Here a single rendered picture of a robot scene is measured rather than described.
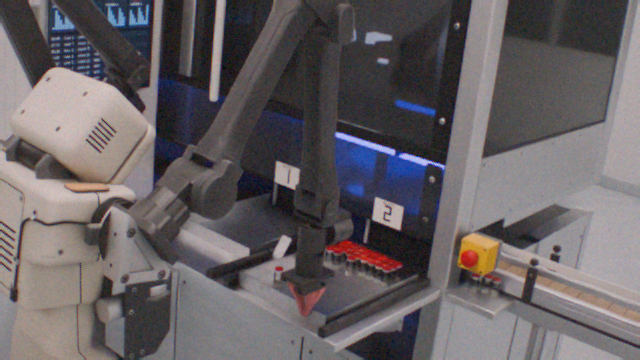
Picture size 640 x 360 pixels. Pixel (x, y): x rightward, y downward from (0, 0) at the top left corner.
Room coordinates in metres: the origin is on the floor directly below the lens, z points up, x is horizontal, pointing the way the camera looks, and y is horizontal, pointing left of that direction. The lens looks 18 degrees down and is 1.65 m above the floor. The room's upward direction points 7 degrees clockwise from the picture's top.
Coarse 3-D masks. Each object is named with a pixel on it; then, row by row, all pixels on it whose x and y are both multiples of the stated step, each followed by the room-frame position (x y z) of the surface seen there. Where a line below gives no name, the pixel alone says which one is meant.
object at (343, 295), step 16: (288, 256) 1.67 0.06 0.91; (240, 272) 1.55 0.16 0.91; (256, 272) 1.59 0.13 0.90; (272, 272) 1.63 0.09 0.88; (336, 272) 1.68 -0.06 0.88; (256, 288) 1.52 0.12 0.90; (272, 288) 1.49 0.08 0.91; (288, 288) 1.56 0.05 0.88; (336, 288) 1.59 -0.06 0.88; (352, 288) 1.60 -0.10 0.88; (368, 288) 1.61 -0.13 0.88; (384, 288) 1.55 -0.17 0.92; (400, 288) 1.60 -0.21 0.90; (288, 304) 1.46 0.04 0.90; (320, 304) 1.50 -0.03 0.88; (336, 304) 1.51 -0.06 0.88; (352, 304) 1.46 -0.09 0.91; (304, 320) 1.42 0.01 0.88; (320, 320) 1.40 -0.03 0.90
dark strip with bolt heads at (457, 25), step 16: (464, 0) 1.69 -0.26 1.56; (464, 16) 1.69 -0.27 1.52; (448, 32) 1.71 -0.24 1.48; (464, 32) 1.69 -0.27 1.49; (448, 48) 1.71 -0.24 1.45; (448, 64) 1.70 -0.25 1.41; (448, 80) 1.70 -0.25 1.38; (448, 96) 1.70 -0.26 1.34; (448, 112) 1.69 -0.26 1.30; (448, 128) 1.69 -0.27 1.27; (432, 144) 1.71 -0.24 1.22
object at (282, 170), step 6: (276, 162) 2.00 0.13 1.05; (276, 168) 2.00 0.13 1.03; (282, 168) 1.98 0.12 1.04; (288, 168) 1.97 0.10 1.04; (294, 168) 1.96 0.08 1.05; (276, 174) 1.99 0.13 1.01; (282, 174) 1.98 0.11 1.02; (288, 174) 1.97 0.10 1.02; (294, 174) 1.95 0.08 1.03; (276, 180) 1.99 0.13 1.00; (282, 180) 1.98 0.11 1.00; (294, 180) 1.95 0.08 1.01; (288, 186) 1.96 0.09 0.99; (294, 186) 1.95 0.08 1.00
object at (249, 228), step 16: (240, 208) 2.02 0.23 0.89; (256, 208) 2.06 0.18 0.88; (272, 208) 2.08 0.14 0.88; (192, 224) 1.82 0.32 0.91; (208, 224) 1.89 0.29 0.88; (224, 224) 1.91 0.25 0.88; (240, 224) 1.92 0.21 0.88; (256, 224) 1.93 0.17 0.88; (272, 224) 1.95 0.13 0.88; (288, 224) 1.96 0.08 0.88; (208, 240) 1.78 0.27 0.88; (224, 240) 1.74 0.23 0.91; (240, 240) 1.81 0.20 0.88; (256, 240) 1.82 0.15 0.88; (272, 240) 1.84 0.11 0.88; (240, 256) 1.70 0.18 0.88
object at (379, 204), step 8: (376, 200) 1.78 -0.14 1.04; (384, 200) 1.77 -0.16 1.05; (376, 208) 1.78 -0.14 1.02; (384, 208) 1.77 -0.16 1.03; (392, 208) 1.75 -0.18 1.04; (400, 208) 1.74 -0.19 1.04; (376, 216) 1.78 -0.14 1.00; (392, 216) 1.75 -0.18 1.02; (400, 216) 1.74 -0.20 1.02; (392, 224) 1.75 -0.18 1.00; (400, 224) 1.74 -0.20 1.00
